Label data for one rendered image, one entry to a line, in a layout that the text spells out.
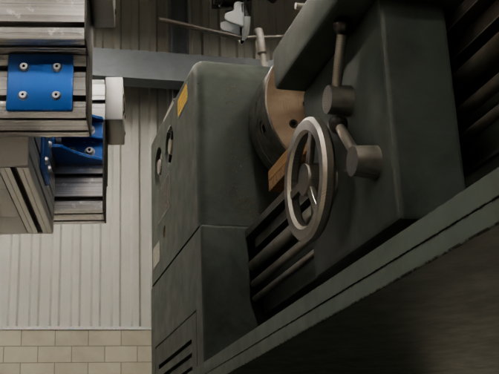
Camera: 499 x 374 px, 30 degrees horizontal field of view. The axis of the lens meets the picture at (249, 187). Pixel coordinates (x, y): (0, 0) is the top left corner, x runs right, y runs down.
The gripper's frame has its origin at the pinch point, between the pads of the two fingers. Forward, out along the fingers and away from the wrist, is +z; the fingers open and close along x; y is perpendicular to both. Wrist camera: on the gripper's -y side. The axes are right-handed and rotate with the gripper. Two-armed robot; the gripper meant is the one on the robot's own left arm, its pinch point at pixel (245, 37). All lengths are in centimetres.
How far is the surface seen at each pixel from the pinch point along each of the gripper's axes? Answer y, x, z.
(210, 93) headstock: 10.8, 8.8, 19.1
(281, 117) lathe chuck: 0.5, 24.4, 30.3
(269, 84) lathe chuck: 2.4, 24.4, 23.2
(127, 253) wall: -114, -971, -204
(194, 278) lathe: 14, 2, 58
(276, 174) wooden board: 6, 36, 46
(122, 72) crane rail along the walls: -96, -903, -426
